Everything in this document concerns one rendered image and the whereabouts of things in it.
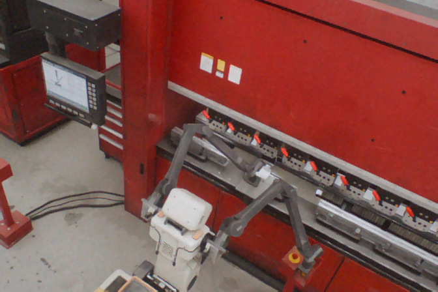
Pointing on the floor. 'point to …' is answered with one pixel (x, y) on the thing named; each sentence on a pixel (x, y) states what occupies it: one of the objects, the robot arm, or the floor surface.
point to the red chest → (112, 119)
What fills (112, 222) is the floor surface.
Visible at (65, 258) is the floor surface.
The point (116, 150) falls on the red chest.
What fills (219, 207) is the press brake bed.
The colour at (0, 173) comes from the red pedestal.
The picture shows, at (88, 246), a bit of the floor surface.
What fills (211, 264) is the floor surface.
